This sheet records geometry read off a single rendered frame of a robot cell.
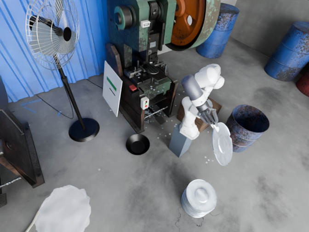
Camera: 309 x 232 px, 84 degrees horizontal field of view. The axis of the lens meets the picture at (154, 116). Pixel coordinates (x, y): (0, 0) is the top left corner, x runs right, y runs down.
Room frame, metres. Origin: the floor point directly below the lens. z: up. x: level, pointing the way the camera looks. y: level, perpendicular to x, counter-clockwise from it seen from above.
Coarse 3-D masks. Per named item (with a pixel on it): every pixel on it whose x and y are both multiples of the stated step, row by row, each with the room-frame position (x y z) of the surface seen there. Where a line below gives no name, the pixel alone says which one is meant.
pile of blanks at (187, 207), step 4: (184, 192) 0.56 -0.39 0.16; (184, 196) 0.52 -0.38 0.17; (184, 200) 0.49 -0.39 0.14; (184, 204) 0.47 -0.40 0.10; (188, 204) 0.45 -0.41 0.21; (184, 208) 0.45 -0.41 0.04; (188, 208) 0.43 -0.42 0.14; (192, 208) 0.42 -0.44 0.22; (188, 212) 0.41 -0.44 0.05; (192, 212) 0.40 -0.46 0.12; (196, 212) 0.39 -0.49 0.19; (200, 212) 0.38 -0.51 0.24; (204, 212) 0.39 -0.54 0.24; (208, 212) 0.41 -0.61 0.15; (192, 216) 0.39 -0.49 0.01; (196, 216) 0.39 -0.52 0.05; (200, 216) 0.39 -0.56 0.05
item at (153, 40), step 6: (150, 30) 1.70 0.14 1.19; (156, 30) 1.76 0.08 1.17; (150, 36) 1.65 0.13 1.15; (156, 36) 1.70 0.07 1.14; (150, 42) 1.65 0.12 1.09; (156, 42) 1.70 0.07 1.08; (150, 48) 1.66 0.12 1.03; (156, 48) 1.71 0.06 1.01; (144, 54) 1.65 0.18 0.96; (150, 54) 1.64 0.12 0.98; (156, 54) 1.67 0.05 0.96; (144, 60) 1.64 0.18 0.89; (150, 60) 1.62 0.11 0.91
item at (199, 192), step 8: (192, 184) 0.62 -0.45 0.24; (200, 184) 0.63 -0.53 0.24; (208, 184) 0.64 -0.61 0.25; (192, 192) 0.54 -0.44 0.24; (200, 192) 0.55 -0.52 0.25; (208, 192) 0.56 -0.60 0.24; (192, 200) 0.47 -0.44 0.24; (200, 200) 0.48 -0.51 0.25; (208, 200) 0.49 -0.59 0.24; (216, 200) 0.50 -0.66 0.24; (200, 208) 0.42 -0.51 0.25; (208, 208) 0.42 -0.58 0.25
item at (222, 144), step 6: (222, 126) 0.77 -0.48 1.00; (216, 132) 0.69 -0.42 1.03; (222, 132) 0.73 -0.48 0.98; (228, 132) 0.78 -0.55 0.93; (216, 138) 0.65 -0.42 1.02; (222, 138) 0.68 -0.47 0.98; (228, 138) 0.73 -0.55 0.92; (216, 144) 0.62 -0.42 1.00; (222, 144) 0.64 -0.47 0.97; (228, 144) 0.69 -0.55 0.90; (216, 150) 0.58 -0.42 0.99; (222, 150) 0.61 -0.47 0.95; (228, 150) 0.65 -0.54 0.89; (216, 156) 0.55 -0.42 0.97; (222, 156) 0.58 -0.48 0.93; (228, 156) 0.61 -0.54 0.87; (222, 162) 0.54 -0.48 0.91; (228, 162) 0.57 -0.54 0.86
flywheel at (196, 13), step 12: (180, 0) 1.93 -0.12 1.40; (192, 0) 1.86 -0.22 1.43; (204, 0) 1.71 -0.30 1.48; (180, 12) 1.90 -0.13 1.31; (192, 12) 1.83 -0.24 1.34; (204, 12) 1.69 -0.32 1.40; (180, 24) 1.93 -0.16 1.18; (192, 24) 1.81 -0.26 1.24; (180, 36) 1.91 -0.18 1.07; (192, 36) 1.74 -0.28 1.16
